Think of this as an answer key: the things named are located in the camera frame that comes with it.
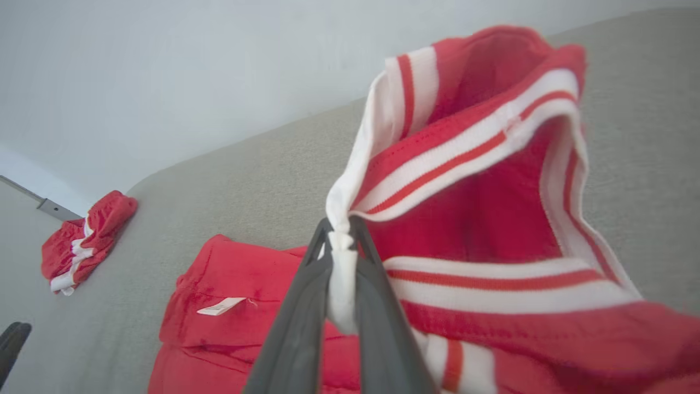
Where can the red shirt with white sleeves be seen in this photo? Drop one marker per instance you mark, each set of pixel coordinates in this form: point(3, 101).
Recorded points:
point(481, 219)

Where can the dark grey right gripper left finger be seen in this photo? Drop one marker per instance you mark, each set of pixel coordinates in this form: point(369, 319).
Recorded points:
point(298, 328)

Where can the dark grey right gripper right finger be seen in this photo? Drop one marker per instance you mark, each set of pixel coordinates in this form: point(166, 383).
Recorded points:
point(383, 334)

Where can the red shorts with white panels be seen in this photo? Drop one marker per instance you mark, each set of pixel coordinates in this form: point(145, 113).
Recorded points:
point(93, 241)

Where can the grey baseboard strip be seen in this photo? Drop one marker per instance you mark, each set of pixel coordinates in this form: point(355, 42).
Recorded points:
point(52, 208)

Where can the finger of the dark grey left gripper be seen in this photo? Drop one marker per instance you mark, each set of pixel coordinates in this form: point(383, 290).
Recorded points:
point(12, 345)

